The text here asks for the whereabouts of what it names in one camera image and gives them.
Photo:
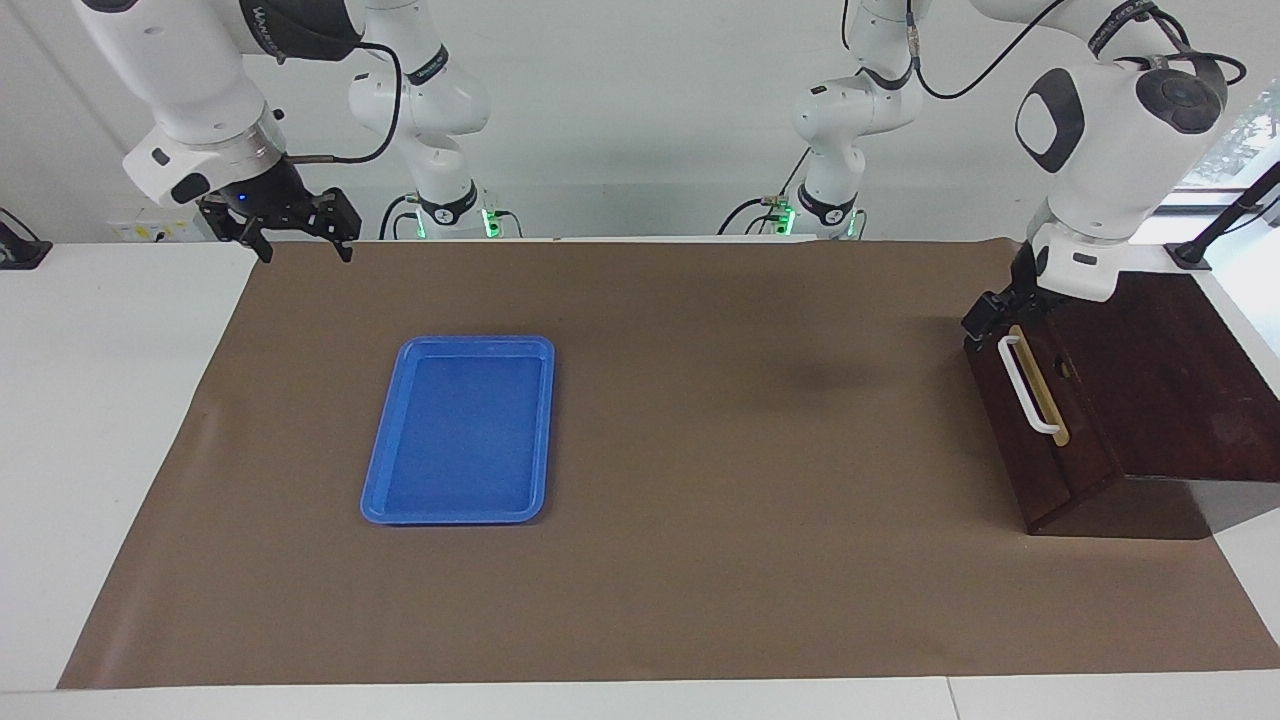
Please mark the brown table mat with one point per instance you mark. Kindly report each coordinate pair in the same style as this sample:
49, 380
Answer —
700, 560

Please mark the blue plastic tray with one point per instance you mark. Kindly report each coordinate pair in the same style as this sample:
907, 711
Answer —
460, 430

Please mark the white wall socket box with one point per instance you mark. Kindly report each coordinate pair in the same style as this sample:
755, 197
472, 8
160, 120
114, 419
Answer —
160, 220

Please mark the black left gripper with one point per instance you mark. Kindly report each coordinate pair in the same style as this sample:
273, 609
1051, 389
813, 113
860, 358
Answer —
1025, 280

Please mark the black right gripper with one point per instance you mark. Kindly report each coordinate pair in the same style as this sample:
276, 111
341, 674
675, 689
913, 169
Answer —
265, 200

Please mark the dark wooden cabinet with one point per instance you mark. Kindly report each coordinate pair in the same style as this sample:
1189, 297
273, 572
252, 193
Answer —
1180, 380

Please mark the black table clamp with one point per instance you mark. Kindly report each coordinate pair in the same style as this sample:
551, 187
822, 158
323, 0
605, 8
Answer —
20, 252

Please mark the dark wooden drawer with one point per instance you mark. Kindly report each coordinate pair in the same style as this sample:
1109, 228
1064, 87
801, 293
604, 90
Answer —
1085, 440

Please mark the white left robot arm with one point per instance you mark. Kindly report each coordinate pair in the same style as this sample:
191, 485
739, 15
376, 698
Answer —
1100, 150

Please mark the window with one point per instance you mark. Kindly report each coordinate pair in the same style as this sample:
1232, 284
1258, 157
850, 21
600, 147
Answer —
1240, 140

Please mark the black angled stand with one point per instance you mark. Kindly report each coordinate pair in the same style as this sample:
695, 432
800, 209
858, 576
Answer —
1230, 215

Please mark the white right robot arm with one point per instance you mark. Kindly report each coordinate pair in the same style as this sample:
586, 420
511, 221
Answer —
180, 80

